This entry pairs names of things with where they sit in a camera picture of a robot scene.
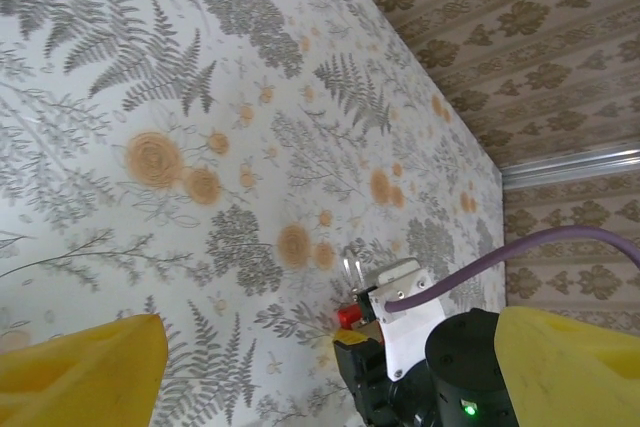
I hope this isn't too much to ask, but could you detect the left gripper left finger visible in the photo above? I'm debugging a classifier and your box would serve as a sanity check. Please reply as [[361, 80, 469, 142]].
[[0, 313, 169, 427]]

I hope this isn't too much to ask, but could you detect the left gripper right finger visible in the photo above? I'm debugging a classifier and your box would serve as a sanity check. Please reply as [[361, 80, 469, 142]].
[[494, 306, 640, 427]]

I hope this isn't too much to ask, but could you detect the floral patterned table cover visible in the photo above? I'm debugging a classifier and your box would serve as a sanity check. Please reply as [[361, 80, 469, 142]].
[[0, 0, 506, 427]]

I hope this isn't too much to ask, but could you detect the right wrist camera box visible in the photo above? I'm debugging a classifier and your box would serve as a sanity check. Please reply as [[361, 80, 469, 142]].
[[357, 256, 448, 382]]

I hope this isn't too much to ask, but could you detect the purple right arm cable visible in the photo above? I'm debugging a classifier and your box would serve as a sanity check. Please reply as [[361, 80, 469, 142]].
[[383, 226, 640, 313]]

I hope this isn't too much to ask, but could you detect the aluminium frame post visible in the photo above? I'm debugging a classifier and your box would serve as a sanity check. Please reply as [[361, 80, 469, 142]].
[[501, 144, 640, 192]]

